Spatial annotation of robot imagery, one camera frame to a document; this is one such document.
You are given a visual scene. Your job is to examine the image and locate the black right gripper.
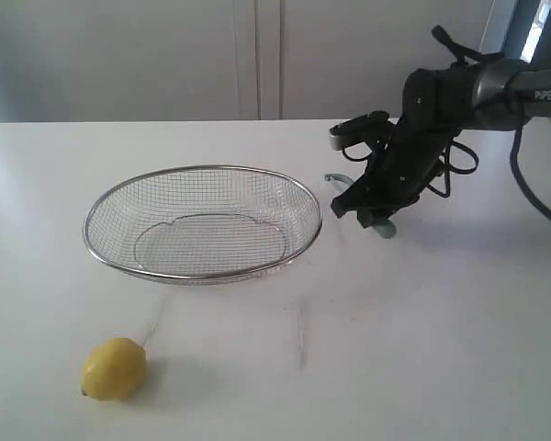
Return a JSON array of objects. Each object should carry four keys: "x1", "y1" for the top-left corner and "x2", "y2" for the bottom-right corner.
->
[{"x1": 331, "y1": 119, "x2": 461, "y2": 229}]

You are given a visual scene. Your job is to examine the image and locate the teal handled peeler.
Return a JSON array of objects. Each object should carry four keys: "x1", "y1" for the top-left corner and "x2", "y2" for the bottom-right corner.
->
[{"x1": 324, "y1": 174, "x2": 397, "y2": 239}]

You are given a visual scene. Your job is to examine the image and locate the yellow lemon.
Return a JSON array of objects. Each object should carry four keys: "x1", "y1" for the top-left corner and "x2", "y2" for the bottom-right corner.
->
[{"x1": 81, "y1": 337, "x2": 148, "y2": 401}]

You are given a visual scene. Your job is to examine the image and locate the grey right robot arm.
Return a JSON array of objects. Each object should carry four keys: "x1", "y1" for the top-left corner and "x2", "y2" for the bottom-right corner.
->
[{"x1": 330, "y1": 58, "x2": 551, "y2": 228}]

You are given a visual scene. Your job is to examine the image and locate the white cabinet doors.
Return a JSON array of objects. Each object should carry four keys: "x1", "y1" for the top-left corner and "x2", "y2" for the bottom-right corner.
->
[{"x1": 0, "y1": 1, "x2": 514, "y2": 122}]

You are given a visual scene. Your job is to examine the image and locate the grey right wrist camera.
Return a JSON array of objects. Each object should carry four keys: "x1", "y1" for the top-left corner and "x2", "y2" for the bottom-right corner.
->
[{"x1": 329, "y1": 110, "x2": 394, "y2": 151}]

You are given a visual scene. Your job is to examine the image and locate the metal wire mesh basket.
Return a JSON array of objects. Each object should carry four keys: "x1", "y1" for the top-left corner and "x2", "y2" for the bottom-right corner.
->
[{"x1": 83, "y1": 164, "x2": 323, "y2": 285}]

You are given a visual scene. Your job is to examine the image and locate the dark right arm cable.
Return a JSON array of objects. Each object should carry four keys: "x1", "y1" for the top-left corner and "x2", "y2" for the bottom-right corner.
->
[{"x1": 431, "y1": 25, "x2": 551, "y2": 231}]

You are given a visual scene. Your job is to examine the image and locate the dark window frame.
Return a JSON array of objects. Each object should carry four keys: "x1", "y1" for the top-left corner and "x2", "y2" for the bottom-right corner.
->
[{"x1": 480, "y1": 0, "x2": 551, "y2": 117}]

